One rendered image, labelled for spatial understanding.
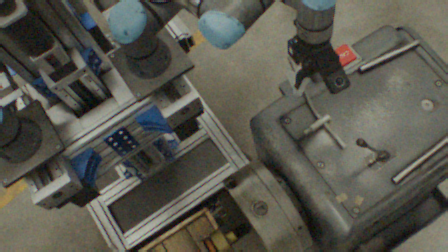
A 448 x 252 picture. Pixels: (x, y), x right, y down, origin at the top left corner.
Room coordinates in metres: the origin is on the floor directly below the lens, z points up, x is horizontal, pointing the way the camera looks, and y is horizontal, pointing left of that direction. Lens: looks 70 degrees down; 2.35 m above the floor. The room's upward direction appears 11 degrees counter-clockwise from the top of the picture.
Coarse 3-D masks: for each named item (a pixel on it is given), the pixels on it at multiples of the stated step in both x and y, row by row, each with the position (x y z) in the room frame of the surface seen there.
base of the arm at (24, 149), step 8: (24, 120) 0.70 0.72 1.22; (32, 120) 0.72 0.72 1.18; (24, 128) 0.66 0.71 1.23; (32, 128) 0.68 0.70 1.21; (16, 136) 0.63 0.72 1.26; (24, 136) 0.64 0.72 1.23; (32, 136) 0.65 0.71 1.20; (40, 136) 0.66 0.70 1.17; (8, 144) 0.61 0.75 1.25; (16, 144) 0.62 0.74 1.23; (24, 144) 0.62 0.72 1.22; (32, 144) 0.63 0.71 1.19; (40, 144) 0.64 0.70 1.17; (0, 152) 0.61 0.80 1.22; (8, 152) 0.60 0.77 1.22; (16, 152) 0.60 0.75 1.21; (24, 152) 0.60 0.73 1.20; (32, 152) 0.61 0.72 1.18; (8, 160) 0.59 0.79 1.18; (16, 160) 0.59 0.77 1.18; (24, 160) 0.59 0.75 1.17
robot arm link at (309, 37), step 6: (300, 30) 0.52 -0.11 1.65; (330, 30) 0.50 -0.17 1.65; (300, 36) 0.52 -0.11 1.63; (306, 36) 0.50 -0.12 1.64; (312, 36) 0.50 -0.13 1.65; (318, 36) 0.50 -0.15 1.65; (324, 36) 0.50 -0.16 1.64; (330, 36) 0.51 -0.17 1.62; (306, 42) 0.50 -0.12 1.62; (312, 42) 0.50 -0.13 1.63; (318, 42) 0.50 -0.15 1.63
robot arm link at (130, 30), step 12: (132, 0) 0.92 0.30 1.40; (120, 12) 0.89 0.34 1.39; (132, 12) 0.88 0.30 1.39; (144, 12) 0.87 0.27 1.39; (156, 12) 0.89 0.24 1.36; (120, 24) 0.85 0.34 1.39; (132, 24) 0.84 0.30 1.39; (144, 24) 0.84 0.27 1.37; (156, 24) 0.87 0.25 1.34; (120, 36) 0.82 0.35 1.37; (132, 36) 0.82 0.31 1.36; (144, 36) 0.83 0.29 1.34; (156, 36) 0.87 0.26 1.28; (132, 48) 0.82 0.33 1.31; (144, 48) 0.82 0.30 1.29
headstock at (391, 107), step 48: (384, 48) 0.69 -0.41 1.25; (432, 48) 0.66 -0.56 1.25; (336, 96) 0.56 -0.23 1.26; (384, 96) 0.53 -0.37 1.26; (432, 96) 0.50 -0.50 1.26; (288, 144) 0.44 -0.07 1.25; (336, 144) 0.41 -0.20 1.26; (384, 144) 0.39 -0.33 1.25; (432, 144) 0.36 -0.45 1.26; (336, 192) 0.28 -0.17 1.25; (384, 192) 0.25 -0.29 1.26; (336, 240) 0.16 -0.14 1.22
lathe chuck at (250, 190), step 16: (240, 176) 0.39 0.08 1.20; (256, 176) 0.38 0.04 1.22; (240, 192) 0.34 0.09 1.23; (256, 192) 0.33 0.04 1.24; (240, 208) 0.31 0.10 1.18; (272, 208) 0.27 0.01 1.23; (256, 224) 0.24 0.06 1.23; (272, 224) 0.23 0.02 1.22; (288, 224) 0.23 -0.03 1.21; (272, 240) 0.20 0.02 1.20; (288, 240) 0.19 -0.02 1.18
